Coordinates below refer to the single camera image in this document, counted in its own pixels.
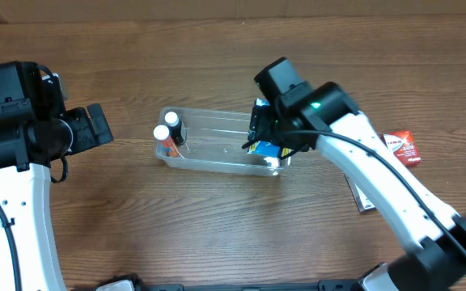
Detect blue yellow VapoDrops box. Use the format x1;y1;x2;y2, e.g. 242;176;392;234
247;99;291;158

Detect orange bottle white cap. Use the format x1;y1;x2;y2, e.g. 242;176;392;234
153;124;180;158

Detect black bottle white cap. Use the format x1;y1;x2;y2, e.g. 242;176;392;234
164;112;187;146

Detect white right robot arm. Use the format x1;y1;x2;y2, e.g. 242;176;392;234
248;57;466;290

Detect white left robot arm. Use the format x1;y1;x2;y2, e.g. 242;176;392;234
0;61;113;291

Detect clear plastic container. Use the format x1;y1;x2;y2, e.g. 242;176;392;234
155;107;291;176

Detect white medicine box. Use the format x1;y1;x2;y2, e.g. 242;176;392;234
345;175;375;213

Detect red medicine box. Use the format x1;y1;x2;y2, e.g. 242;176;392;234
380;130;422;167

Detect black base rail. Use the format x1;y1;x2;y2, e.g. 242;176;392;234
74;273;364;291

